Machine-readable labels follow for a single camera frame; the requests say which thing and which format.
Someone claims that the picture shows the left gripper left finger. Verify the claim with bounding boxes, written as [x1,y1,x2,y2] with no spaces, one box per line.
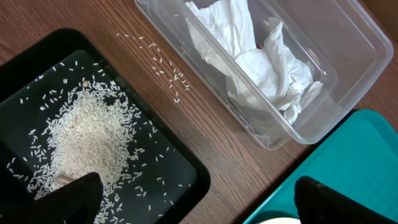
[1,172,103,223]

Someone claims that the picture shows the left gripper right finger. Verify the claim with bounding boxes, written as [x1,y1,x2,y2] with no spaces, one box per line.
[294,176,397,224]

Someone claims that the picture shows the large white plate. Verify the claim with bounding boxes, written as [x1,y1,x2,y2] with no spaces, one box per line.
[257,217,301,224]

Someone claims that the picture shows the pile of rice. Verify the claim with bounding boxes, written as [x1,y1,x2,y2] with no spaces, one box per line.
[7,60,193,224]

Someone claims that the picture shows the white napkin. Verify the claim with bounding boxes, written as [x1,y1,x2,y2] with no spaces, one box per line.
[185,0,258,76]
[235,17,323,124]

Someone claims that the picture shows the teal serving tray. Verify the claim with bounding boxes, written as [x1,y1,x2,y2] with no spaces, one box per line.
[245,110,397,223]

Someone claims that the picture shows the black plastic tray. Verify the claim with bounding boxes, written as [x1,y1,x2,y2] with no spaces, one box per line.
[1,29,210,223]

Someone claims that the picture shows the spilled rice grains on table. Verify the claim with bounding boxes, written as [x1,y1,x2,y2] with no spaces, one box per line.
[115,32,191,104]

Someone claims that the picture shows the clear plastic bin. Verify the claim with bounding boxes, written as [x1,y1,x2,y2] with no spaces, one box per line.
[136,1,394,149]

